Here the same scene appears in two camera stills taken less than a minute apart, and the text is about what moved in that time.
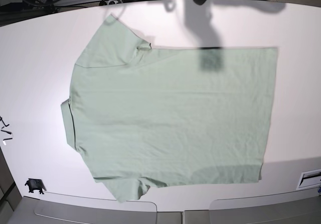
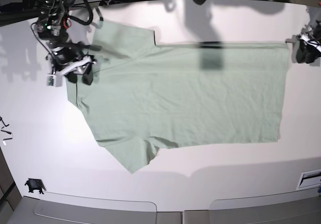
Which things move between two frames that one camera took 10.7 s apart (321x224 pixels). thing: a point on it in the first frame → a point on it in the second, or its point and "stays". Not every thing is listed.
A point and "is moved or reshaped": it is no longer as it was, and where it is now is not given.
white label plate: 309,179 stays
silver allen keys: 4,131 stays
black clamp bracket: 34,184 stays
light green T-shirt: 143,117 is moved or reshaped
